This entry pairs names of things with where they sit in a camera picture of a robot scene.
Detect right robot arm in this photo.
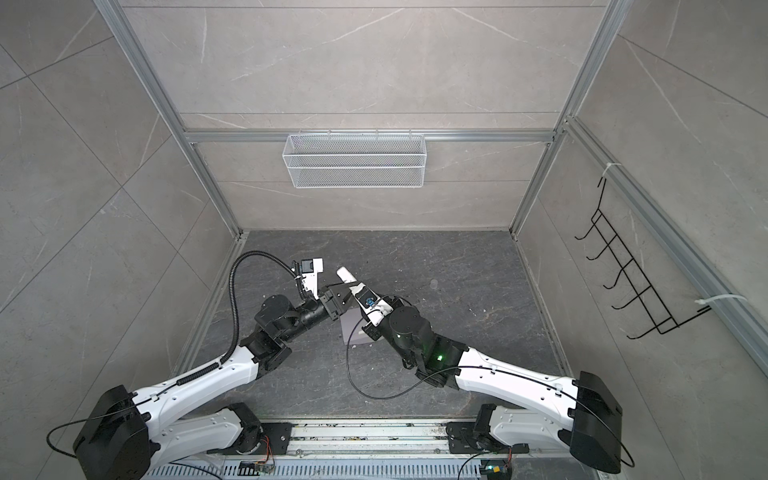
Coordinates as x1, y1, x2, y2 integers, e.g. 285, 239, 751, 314
358, 305, 635, 474

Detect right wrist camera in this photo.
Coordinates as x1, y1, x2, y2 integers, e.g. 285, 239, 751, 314
350, 283, 394, 327

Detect grey purple envelope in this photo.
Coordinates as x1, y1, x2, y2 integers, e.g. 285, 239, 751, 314
340, 311, 374, 347

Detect black wire hook rack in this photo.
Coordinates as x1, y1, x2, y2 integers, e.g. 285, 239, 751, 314
574, 178, 712, 341

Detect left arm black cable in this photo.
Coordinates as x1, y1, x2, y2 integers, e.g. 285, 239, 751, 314
173, 250, 298, 385

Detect aluminium rail frame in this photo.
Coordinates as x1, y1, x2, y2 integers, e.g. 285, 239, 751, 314
262, 410, 570, 459

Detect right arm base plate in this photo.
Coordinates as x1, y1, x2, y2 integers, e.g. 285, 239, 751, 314
445, 422, 480, 454

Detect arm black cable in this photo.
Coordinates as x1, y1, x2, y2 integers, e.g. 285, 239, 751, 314
345, 314, 636, 469
173, 250, 298, 385

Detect white vented cable duct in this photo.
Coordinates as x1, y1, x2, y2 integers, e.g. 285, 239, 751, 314
146, 459, 482, 479

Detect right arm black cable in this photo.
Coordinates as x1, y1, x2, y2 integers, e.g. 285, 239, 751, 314
345, 314, 636, 469

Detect white glue stick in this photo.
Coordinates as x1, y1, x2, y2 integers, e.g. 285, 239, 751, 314
336, 267, 360, 289

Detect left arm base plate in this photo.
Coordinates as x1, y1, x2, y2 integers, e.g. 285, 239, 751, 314
251, 422, 293, 457

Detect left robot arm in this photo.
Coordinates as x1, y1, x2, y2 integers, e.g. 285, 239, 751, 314
73, 284, 354, 479

